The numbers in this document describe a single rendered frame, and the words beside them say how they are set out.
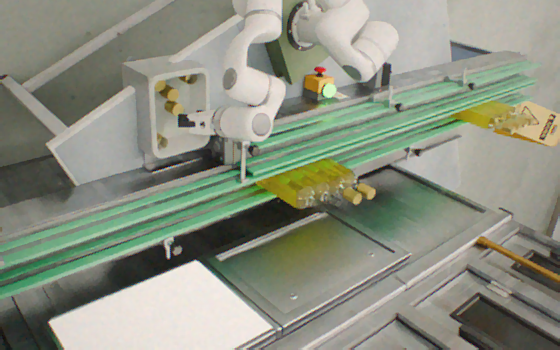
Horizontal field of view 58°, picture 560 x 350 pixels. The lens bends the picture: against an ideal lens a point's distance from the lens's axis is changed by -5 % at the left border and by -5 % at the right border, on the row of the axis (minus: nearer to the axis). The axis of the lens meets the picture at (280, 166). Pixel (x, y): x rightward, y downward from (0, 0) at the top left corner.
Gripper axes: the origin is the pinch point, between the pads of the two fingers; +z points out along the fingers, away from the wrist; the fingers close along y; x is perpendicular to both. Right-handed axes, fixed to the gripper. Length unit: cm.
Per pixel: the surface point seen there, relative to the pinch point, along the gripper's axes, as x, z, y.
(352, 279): -44, -31, 21
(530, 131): -76, 72, 348
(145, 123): -0.1, 9.1, -8.9
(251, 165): -16.5, 0.9, 17.0
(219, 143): -9.2, 5.3, 10.3
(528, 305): -56, -62, 55
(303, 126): -8.9, -1.1, 35.9
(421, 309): -52, -45, 31
